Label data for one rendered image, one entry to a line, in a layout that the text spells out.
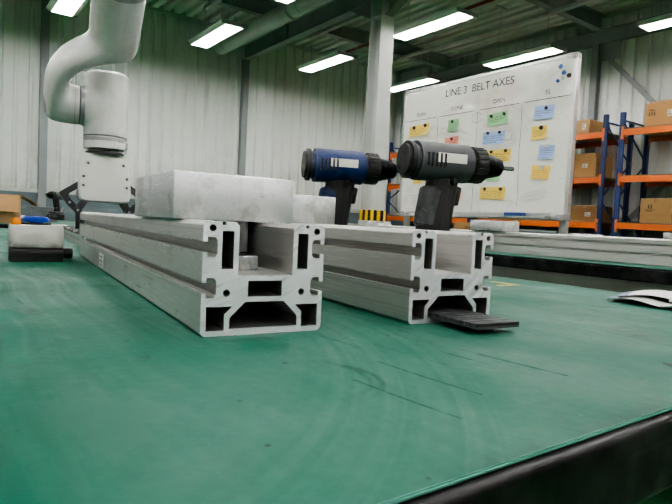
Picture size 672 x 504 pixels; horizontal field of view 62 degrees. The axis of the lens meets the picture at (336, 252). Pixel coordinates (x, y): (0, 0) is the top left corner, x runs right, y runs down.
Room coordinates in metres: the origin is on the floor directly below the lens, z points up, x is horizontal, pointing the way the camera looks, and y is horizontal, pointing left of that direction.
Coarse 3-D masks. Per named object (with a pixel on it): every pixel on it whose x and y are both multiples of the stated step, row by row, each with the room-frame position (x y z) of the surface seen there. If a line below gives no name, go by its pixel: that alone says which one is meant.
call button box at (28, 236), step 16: (16, 224) 0.91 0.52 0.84; (32, 224) 0.93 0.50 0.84; (48, 224) 0.95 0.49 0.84; (16, 240) 0.90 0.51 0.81; (32, 240) 0.91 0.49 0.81; (48, 240) 0.93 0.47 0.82; (16, 256) 0.90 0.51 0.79; (32, 256) 0.91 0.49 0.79; (48, 256) 0.93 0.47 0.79; (64, 256) 0.97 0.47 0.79
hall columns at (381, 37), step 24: (384, 0) 9.19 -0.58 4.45; (384, 24) 9.21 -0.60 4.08; (384, 48) 9.22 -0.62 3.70; (384, 72) 9.24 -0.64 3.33; (384, 96) 9.25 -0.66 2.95; (384, 120) 9.27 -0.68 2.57; (384, 144) 9.28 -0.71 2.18; (384, 192) 9.32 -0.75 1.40; (360, 216) 9.35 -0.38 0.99; (384, 216) 9.31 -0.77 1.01
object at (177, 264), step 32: (96, 224) 0.97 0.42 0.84; (128, 224) 0.66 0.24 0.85; (160, 224) 0.52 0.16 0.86; (192, 224) 0.43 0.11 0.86; (224, 224) 0.42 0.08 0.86; (256, 224) 0.51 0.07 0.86; (288, 224) 0.46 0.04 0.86; (96, 256) 0.88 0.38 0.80; (128, 256) 0.71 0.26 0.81; (160, 256) 0.52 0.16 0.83; (192, 256) 0.43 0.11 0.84; (224, 256) 0.43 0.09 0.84; (256, 256) 0.47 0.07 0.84; (288, 256) 0.45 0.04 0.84; (320, 256) 0.45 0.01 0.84; (160, 288) 0.51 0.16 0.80; (192, 288) 0.43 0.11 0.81; (224, 288) 0.41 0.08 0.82; (256, 288) 0.48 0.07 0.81; (288, 288) 0.44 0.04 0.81; (192, 320) 0.42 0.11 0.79; (224, 320) 0.41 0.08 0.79; (256, 320) 0.46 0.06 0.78; (288, 320) 0.46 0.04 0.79; (320, 320) 0.46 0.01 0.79
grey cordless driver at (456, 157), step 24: (408, 144) 0.85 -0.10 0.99; (432, 144) 0.85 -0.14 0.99; (456, 144) 0.87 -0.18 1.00; (408, 168) 0.84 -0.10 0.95; (432, 168) 0.84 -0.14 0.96; (456, 168) 0.85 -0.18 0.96; (480, 168) 0.87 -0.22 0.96; (504, 168) 0.91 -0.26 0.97; (432, 192) 0.86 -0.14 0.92; (456, 192) 0.88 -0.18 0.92; (432, 216) 0.86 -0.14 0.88
